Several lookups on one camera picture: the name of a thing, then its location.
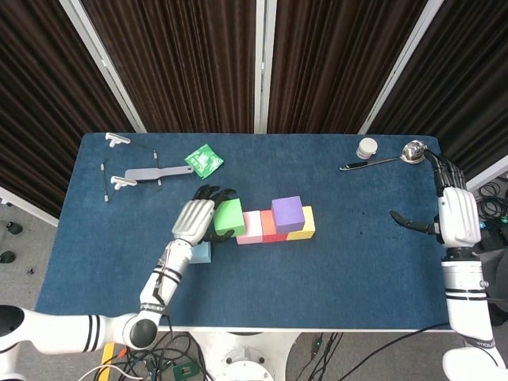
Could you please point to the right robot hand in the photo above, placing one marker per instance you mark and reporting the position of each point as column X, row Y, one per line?
column 458, row 218

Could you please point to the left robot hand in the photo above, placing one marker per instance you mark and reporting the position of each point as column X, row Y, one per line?
column 192, row 220

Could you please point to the light blue cube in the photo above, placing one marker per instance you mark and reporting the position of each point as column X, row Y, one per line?
column 202, row 254

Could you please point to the green cube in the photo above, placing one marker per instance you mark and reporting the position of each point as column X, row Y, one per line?
column 230, row 216

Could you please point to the red cube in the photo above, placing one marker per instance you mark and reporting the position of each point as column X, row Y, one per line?
column 266, row 226

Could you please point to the purple cube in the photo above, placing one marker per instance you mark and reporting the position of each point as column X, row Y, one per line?
column 287, row 214

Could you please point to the yellow cube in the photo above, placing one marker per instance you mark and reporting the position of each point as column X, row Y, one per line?
column 309, row 222

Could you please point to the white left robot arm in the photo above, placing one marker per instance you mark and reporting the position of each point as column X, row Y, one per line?
column 158, row 285

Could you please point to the pink cube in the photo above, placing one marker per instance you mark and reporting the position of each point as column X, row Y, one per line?
column 252, row 230

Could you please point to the green sachet packet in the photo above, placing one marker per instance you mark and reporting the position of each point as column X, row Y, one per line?
column 203, row 160

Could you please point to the blue velvet table cloth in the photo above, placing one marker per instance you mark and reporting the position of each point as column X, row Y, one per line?
column 278, row 285

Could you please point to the white medicine jar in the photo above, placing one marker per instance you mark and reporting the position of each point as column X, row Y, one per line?
column 366, row 147

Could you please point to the brown folding screen panel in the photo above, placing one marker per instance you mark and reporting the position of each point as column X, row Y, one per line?
column 337, row 59
column 468, row 99
column 39, row 99
column 178, row 59

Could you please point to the small orange object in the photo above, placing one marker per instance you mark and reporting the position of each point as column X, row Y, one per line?
column 122, row 352

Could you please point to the green circuit board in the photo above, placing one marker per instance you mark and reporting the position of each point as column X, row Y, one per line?
column 184, row 373

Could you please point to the yellow floor tape strip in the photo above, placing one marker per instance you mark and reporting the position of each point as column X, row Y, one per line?
column 108, row 355

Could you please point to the black chair caster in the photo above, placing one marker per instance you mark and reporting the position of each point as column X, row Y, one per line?
column 7, row 258
column 14, row 228

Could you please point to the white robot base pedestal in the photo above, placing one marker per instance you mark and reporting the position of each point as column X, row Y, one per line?
column 242, row 357

